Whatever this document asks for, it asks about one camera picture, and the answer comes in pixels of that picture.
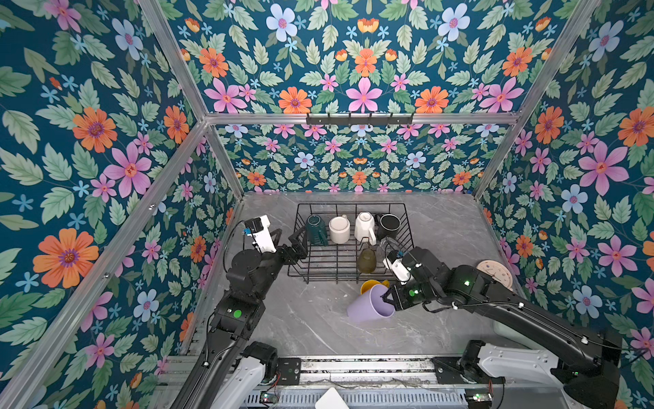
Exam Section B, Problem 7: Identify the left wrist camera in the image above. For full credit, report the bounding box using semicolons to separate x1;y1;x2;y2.
245;215;277;253

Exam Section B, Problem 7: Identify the black wall hook rail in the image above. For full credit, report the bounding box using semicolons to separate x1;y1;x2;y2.
305;112;414;127

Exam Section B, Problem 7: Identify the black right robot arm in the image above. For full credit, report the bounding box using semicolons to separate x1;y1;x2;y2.
383;247;622;408

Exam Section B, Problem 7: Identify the yellow mug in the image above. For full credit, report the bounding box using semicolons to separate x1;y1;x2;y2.
359;279;390;295

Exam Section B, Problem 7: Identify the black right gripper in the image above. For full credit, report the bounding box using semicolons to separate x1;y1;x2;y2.
377;278;439;311

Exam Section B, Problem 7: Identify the clear glass cup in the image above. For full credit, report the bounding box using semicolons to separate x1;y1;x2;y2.
376;237;404;262

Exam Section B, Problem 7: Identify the olive green glass cup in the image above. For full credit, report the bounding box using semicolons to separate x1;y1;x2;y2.
357;248;377;274

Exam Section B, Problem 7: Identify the black mug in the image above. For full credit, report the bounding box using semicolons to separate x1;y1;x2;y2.
376;213;401;240

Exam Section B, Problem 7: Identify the red white mug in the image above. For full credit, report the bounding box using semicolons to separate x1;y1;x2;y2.
328;216;351;245

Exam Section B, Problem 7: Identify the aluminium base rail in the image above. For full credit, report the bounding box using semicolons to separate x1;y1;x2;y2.
275;354;492;390

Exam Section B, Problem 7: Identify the white green mug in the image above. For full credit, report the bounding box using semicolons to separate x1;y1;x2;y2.
305;215;329;246

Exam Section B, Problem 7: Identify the mint green case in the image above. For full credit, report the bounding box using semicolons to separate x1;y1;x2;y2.
493;321;527;346

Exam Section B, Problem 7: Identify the white faceted mug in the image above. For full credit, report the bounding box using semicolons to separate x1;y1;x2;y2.
354;211;377;245

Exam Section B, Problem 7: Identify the beige round plate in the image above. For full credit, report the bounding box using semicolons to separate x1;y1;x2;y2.
476;260;514;290

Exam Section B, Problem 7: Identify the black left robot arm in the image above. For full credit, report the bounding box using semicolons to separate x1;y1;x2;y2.
172;240;308;408

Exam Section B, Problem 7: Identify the lavender cup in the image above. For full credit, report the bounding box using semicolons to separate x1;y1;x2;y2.
347;284;395;324

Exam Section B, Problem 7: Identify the black wire dish rack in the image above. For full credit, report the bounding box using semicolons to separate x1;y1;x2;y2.
286;202;414;284

